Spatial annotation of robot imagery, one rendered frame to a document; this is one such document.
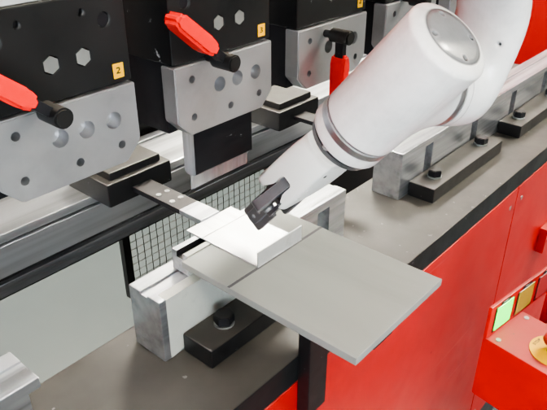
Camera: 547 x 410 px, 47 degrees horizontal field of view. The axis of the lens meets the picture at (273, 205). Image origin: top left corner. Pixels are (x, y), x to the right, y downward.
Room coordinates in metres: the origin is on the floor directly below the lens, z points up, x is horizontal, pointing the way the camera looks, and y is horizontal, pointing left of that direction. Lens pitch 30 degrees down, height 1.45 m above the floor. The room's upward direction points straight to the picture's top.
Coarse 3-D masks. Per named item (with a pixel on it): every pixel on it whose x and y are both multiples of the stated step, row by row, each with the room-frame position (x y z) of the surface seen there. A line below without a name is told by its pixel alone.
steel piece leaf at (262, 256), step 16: (240, 224) 0.73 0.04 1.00; (208, 240) 0.69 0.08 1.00; (224, 240) 0.69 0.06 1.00; (240, 240) 0.69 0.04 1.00; (256, 240) 0.69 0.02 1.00; (272, 240) 0.69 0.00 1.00; (288, 240) 0.68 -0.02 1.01; (240, 256) 0.66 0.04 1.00; (256, 256) 0.66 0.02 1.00; (272, 256) 0.65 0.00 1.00
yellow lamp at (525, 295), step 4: (532, 284) 0.83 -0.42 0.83; (528, 288) 0.82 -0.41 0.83; (532, 288) 0.83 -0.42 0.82; (520, 292) 0.80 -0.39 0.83; (524, 292) 0.81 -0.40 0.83; (528, 292) 0.82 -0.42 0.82; (520, 296) 0.80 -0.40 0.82; (524, 296) 0.81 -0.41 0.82; (528, 296) 0.82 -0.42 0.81; (520, 300) 0.81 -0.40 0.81; (524, 300) 0.82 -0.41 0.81; (528, 300) 0.83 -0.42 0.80; (520, 304) 0.81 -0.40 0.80; (524, 304) 0.82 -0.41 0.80; (516, 308) 0.80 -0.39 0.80; (520, 308) 0.81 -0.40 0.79; (516, 312) 0.80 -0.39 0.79
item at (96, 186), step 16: (128, 160) 0.87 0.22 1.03; (144, 160) 0.87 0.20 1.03; (160, 160) 0.89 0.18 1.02; (96, 176) 0.84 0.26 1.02; (112, 176) 0.83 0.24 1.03; (128, 176) 0.84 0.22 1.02; (144, 176) 0.86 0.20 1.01; (160, 176) 0.88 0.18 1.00; (96, 192) 0.83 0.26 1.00; (112, 192) 0.81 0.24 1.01; (128, 192) 0.83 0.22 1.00; (144, 192) 0.82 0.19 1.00; (160, 192) 0.82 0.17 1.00; (176, 192) 0.82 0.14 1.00; (176, 208) 0.77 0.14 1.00; (192, 208) 0.77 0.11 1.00; (208, 208) 0.77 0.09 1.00
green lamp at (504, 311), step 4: (512, 300) 0.79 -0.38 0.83; (504, 304) 0.77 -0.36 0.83; (508, 304) 0.78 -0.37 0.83; (512, 304) 0.79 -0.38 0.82; (500, 308) 0.77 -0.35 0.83; (504, 308) 0.77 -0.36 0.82; (508, 308) 0.78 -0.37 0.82; (500, 312) 0.77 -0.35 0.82; (504, 312) 0.78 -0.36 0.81; (508, 312) 0.79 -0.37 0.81; (500, 316) 0.77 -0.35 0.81; (504, 316) 0.78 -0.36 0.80; (508, 316) 0.79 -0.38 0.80; (496, 320) 0.76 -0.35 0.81; (500, 320) 0.77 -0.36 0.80; (504, 320) 0.78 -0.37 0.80; (496, 324) 0.76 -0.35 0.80; (500, 324) 0.77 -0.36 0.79; (496, 328) 0.77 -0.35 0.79
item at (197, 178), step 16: (224, 128) 0.72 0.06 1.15; (240, 128) 0.74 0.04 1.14; (192, 144) 0.68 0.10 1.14; (208, 144) 0.70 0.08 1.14; (224, 144) 0.72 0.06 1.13; (240, 144) 0.74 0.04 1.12; (192, 160) 0.69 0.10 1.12; (208, 160) 0.70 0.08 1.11; (224, 160) 0.72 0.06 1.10; (240, 160) 0.75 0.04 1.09; (192, 176) 0.69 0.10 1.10; (208, 176) 0.71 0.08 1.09
